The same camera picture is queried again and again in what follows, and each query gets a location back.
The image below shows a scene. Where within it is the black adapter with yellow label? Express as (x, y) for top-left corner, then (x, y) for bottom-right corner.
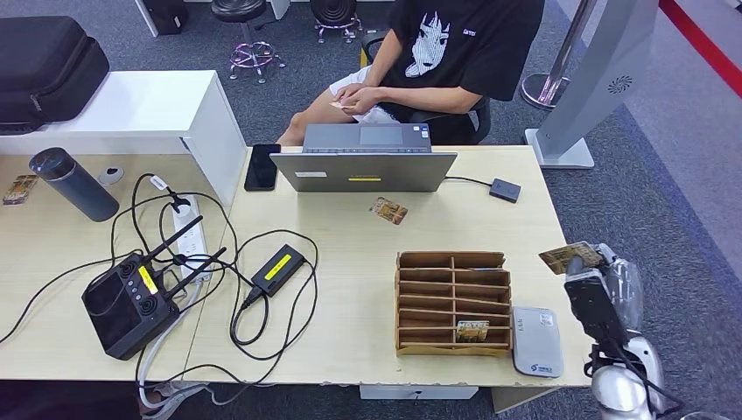
(250, 243), (306, 299)

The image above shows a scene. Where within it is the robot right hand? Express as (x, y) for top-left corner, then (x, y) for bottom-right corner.
(564, 243), (646, 334)

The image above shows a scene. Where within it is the grey laptop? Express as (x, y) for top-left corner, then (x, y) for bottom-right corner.
(269, 122), (459, 193)

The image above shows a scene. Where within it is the person's right hand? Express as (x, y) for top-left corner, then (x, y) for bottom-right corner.
(334, 82), (372, 107)

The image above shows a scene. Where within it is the golden ID card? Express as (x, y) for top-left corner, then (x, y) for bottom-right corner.
(537, 241), (604, 276)

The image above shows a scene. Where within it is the person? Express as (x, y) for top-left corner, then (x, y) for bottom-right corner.
(276, 0), (546, 147)

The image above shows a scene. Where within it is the thin black device cable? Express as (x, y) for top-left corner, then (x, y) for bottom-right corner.
(444, 174), (493, 188)

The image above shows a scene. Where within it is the grey kiosk stand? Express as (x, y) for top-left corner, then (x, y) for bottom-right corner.
(524, 0), (661, 170)

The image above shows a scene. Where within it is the dark thermos bottle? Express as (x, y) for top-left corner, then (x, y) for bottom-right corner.
(29, 147), (121, 223)

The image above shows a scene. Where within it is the black plug cable with tag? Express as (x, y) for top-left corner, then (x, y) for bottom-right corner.
(130, 173), (193, 255)

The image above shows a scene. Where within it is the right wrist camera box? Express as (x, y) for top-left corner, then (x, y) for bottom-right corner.
(563, 267), (630, 352)

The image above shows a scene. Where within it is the hotel key card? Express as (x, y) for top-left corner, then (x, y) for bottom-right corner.
(454, 320), (491, 344)

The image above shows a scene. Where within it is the chrome stanchion post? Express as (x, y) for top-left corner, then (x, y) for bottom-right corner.
(520, 0), (599, 111)

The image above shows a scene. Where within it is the black stool with chrome base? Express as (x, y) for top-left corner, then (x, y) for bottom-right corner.
(210, 0), (286, 85)
(309, 0), (363, 45)

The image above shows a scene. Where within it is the small black box device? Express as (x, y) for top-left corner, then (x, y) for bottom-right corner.
(488, 178), (522, 204)

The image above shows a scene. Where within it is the white cabinet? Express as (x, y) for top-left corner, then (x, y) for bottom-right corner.
(0, 70), (249, 208)

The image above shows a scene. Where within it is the black smartphone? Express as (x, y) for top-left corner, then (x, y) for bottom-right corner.
(243, 143), (283, 193)

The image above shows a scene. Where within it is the white power strip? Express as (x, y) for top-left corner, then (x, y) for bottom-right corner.
(171, 194), (211, 284)

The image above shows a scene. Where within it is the white box under desk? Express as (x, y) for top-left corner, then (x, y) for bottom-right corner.
(359, 384), (480, 401)

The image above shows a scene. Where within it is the brown patterned card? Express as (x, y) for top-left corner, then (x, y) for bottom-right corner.
(368, 197), (410, 227)
(2, 174), (39, 207)

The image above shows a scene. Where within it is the black adapter cable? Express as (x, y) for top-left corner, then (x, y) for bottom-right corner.
(230, 228), (320, 361)

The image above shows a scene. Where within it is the person's left hand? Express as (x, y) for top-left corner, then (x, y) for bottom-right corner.
(341, 87), (385, 116)

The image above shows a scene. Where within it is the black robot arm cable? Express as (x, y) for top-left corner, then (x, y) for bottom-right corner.
(584, 341), (686, 417)

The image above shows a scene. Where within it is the cardboard card organizer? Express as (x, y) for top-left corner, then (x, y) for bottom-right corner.
(395, 250), (514, 357)

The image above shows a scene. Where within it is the white card reader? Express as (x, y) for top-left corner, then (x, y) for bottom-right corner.
(511, 306), (565, 379)

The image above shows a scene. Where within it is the black bag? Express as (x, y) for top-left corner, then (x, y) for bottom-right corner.
(140, 0), (190, 36)

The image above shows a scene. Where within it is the white power cable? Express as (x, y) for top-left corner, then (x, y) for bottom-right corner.
(136, 279), (204, 411)

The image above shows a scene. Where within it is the black remote controller with antennas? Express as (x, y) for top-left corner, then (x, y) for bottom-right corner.
(81, 215), (228, 361)

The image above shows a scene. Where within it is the black carrying case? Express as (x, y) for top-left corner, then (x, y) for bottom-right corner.
(0, 15), (110, 136)

